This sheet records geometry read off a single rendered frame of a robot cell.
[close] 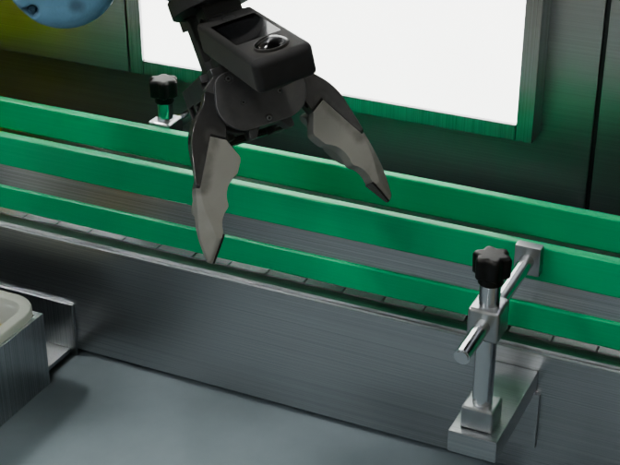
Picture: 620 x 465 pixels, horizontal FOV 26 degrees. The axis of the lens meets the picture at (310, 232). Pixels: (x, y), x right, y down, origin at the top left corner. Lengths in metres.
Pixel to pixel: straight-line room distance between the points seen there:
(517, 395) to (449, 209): 0.19
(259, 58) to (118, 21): 0.49
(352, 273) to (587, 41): 0.29
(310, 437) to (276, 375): 0.07
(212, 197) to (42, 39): 0.52
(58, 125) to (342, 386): 0.40
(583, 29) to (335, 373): 0.38
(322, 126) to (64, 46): 0.49
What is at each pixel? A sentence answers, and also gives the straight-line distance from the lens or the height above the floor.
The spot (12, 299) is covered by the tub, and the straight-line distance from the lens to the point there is 1.29.
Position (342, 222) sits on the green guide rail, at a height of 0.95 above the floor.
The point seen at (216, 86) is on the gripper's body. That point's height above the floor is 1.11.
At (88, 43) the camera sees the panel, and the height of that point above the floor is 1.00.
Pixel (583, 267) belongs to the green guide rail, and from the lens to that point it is 1.10.
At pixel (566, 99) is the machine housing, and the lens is 1.26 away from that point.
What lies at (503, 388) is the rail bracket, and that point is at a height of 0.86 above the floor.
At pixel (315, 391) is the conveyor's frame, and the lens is 1.24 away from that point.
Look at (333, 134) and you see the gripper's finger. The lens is 1.02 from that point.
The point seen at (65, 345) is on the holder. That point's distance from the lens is 1.36.
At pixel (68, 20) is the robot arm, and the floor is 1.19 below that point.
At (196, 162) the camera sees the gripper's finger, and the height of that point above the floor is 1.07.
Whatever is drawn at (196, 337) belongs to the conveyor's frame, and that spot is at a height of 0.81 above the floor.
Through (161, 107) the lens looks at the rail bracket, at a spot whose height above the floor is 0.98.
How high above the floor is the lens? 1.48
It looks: 28 degrees down
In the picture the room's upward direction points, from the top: straight up
